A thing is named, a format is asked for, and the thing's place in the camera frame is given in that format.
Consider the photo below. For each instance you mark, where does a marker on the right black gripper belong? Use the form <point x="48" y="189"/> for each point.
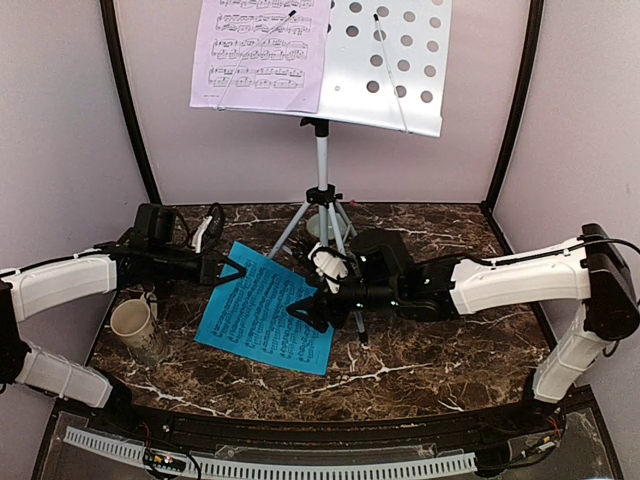
<point x="316" y="306"/>

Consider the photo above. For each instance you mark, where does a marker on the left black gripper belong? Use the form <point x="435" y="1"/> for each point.
<point x="208" y="270"/>

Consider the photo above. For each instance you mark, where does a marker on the blue sheet music page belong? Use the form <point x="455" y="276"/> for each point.
<point x="248" y="317"/>

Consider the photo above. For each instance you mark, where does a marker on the purple sheet music page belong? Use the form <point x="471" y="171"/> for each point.
<point x="260" y="55"/>

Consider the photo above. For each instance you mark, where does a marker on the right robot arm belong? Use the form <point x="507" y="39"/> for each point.
<point x="379" y="274"/>

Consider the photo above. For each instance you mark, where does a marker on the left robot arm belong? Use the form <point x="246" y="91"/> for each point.
<point x="145" y="252"/>

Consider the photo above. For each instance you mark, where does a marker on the cream ceramic mug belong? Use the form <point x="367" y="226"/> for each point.
<point x="134" y="322"/>

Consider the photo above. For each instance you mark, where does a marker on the white perforated music stand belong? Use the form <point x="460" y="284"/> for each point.
<point x="385" y="67"/>

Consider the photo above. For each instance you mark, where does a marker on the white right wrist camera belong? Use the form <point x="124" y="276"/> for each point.
<point x="329" y="265"/>

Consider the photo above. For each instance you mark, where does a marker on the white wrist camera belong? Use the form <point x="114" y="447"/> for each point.
<point x="205" y="235"/>
<point x="329" y="265"/>

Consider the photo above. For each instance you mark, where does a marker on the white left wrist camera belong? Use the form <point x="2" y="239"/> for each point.
<point x="205" y="235"/>

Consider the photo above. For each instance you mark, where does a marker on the grey slotted cable duct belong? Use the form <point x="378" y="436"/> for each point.
<point x="234" y="462"/>

